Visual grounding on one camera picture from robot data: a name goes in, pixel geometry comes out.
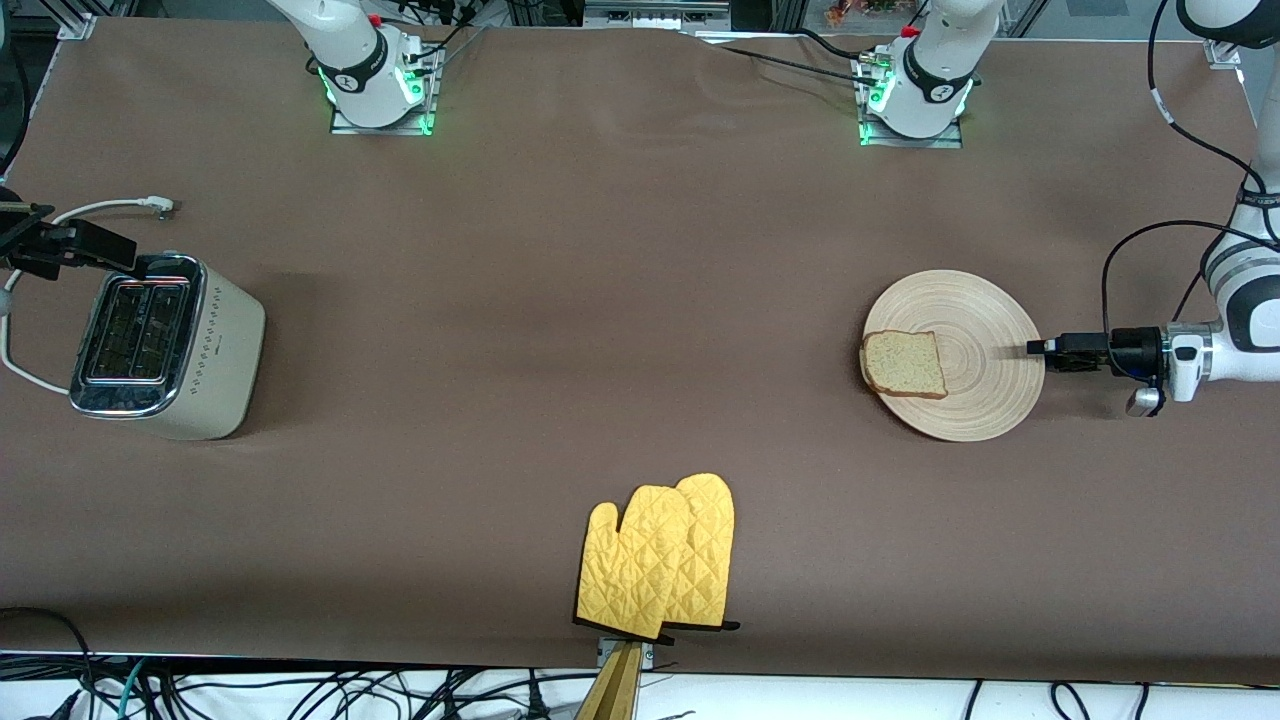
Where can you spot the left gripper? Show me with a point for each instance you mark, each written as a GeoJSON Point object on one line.
{"type": "Point", "coordinates": [1133, 351]}

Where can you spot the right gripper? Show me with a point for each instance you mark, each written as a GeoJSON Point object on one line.
{"type": "Point", "coordinates": [30, 246]}

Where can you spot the round wooden ringed plate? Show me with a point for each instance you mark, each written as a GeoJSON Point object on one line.
{"type": "Point", "coordinates": [985, 350]}

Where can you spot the slice of brown bread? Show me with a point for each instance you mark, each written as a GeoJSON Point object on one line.
{"type": "Point", "coordinates": [905, 362]}

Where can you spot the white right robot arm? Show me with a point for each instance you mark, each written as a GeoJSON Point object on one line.
{"type": "Point", "coordinates": [350, 60]}

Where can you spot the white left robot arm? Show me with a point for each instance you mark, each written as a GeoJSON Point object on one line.
{"type": "Point", "coordinates": [935, 60]}

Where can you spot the cream chrome two-slot toaster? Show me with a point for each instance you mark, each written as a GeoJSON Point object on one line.
{"type": "Point", "coordinates": [215, 345]}

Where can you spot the yellow quilted oven mitt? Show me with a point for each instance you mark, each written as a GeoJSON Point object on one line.
{"type": "Point", "coordinates": [630, 560]}
{"type": "Point", "coordinates": [712, 540]}

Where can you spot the brown table cover sheet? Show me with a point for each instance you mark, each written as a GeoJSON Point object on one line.
{"type": "Point", "coordinates": [600, 250]}

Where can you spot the grey equipment box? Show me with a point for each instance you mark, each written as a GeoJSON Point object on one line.
{"type": "Point", "coordinates": [655, 15]}

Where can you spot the wooden beam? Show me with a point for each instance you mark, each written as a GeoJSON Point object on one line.
{"type": "Point", "coordinates": [615, 690]}

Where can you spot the aluminium frame corner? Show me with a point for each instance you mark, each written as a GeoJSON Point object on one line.
{"type": "Point", "coordinates": [1222, 55]}
{"type": "Point", "coordinates": [80, 25]}

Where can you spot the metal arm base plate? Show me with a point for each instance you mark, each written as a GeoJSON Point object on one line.
{"type": "Point", "coordinates": [915, 143]}
{"type": "Point", "coordinates": [380, 129]}

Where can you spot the small metal bracket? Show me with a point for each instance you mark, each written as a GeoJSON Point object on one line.
{"type": "Point", "coordinates": [648, 655]}

